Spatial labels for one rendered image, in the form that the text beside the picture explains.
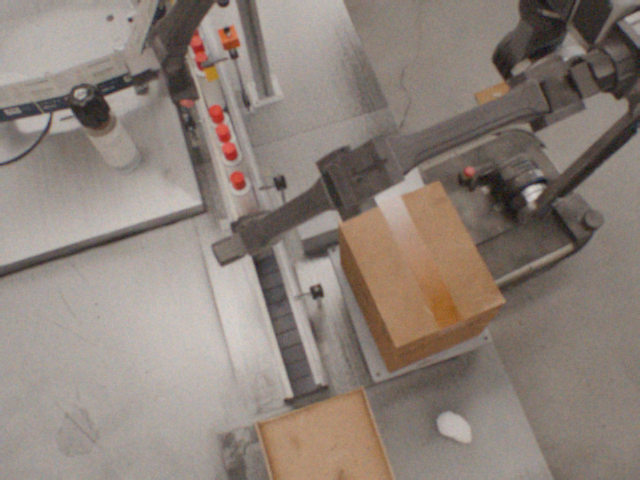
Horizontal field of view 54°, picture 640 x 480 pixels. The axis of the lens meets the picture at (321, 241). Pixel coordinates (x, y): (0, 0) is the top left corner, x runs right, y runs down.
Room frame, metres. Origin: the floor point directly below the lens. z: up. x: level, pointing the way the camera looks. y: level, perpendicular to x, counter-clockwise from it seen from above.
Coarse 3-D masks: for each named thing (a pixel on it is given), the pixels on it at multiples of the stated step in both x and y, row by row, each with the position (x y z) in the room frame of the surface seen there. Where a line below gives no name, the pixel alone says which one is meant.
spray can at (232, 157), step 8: (224, 144) 0.79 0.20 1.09; (232, 144) 0.79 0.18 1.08; (224, 152) 0.77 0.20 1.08; (232, 152) 0.77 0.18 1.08; (240, 152) 0.79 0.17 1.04; (224, 160) 0.78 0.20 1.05; (232, 160) 0.77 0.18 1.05; (240, 160) 0.77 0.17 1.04; (232, 168) 0.76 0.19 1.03; (240, 168) 0.76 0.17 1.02; (248, 176) 0.78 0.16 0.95
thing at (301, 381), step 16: (208, 112) 1.03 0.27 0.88; (240, 144) 0.92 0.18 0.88; (272, 256) 0.58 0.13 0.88; (256, 272) 0.55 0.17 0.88; (272, 272) 0.54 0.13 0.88; (272, 288) 0.50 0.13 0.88; (272, 304) 0.46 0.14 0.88; (288, 304) 0.45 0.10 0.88; (272, 320) 0.42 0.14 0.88; (288, 320) 0.41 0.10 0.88; (288, 336) 0.37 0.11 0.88; (288, 352) 0.34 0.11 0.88; (304, 352) 0.33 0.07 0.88; (288, 368) 0.30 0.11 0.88; (304, 368) 0.29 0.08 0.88; (304, 384) 0.26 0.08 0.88; (320, 384) 0.25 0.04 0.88
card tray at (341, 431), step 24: (312, 408) 0.21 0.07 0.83; (336, 408) 0.20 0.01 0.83; (360, 408) 0.19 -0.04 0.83; (264, 432) 0.17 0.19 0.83; (288, 432) 0.16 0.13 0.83; (312, 432) 0.15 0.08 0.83; (336, 432) 0.15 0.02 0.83; (360, 432) 0.14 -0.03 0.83; (288, 456) 0.11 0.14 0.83; (312, 456) 0.10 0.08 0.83; (336, 456) 0.10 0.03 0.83; (360, 456) 0.09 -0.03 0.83; (384, 456) 0.08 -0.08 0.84
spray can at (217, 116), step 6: (210, 108) 0.90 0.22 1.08; (216, 108) 0.90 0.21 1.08; (222, 108) 0.90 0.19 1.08; (210, 114) 0.88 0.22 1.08; (216, 114) 0.88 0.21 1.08; (222, 114) 0.89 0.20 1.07; (210, 120) 0.89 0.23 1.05; (216, 120) 0.88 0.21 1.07; (222, 120) 0.88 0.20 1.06; (228, 120) 0.89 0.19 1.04; (216, 126) 0.87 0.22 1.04
